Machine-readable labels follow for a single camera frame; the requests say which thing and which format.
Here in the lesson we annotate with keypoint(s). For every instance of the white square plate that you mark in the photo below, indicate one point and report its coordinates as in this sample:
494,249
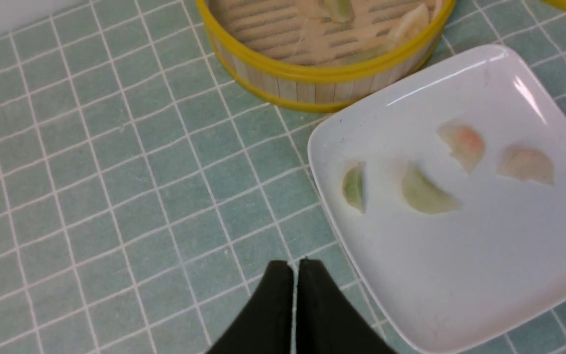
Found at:
451,281

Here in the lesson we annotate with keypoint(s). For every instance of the green dumpling on plate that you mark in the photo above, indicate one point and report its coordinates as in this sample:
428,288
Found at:
423,195

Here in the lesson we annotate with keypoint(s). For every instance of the white dumpling front rim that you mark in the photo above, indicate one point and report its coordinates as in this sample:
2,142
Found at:
408,27

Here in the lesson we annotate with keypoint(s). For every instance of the bamboo steamer basket yellow rim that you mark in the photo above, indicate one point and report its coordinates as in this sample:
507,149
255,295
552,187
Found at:
289,52

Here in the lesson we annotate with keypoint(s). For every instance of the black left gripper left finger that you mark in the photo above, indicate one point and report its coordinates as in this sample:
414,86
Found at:
264,324

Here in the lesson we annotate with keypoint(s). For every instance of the green checked tablecloth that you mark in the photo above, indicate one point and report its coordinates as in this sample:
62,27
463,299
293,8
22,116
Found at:
143,191

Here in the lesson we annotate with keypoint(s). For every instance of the pink dumpling on plate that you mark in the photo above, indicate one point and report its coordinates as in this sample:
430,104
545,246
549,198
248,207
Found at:
465,143

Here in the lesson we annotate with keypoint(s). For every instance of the small green dumpling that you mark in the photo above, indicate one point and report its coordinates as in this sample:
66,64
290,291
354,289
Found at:
353,187

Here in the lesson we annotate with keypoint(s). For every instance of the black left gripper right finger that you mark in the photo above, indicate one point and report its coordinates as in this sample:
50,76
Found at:
326,323

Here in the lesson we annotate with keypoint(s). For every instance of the green dumpling centre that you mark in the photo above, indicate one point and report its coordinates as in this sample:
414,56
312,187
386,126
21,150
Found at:
340,11

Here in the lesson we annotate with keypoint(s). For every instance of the pink dumpling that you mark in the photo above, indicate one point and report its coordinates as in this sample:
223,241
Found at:
465,143
527,164

